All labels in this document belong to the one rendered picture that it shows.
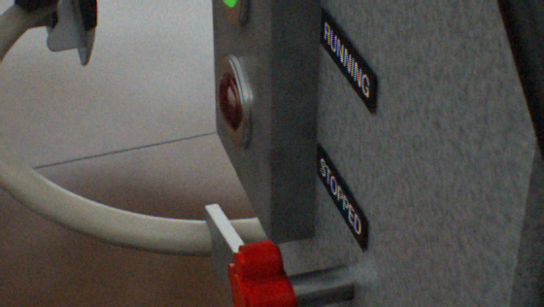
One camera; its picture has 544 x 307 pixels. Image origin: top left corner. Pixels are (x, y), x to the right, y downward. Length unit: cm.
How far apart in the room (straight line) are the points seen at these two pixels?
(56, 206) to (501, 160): 71
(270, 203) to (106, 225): 53
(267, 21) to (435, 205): 10
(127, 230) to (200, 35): 238
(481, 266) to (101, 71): 286
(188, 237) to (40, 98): 213
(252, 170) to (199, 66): 269
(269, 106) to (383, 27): 8
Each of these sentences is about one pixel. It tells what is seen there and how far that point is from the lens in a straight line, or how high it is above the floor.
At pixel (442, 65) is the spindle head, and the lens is 26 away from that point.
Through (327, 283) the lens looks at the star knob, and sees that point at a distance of 36.
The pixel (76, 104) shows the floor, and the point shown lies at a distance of 295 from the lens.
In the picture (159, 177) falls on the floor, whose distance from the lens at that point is 264.
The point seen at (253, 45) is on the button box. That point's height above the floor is 135.
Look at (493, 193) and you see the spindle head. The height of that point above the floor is 138.
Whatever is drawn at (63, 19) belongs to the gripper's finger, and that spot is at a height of 98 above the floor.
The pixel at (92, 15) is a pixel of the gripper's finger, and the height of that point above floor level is 99.
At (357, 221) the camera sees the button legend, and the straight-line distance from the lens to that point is 34.
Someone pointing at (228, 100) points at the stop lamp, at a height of 132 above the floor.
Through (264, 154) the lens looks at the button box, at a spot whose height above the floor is 131.
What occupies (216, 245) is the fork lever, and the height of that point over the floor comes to 97.
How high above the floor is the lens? 152
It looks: 34 degrees down
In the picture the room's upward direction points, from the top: straight up
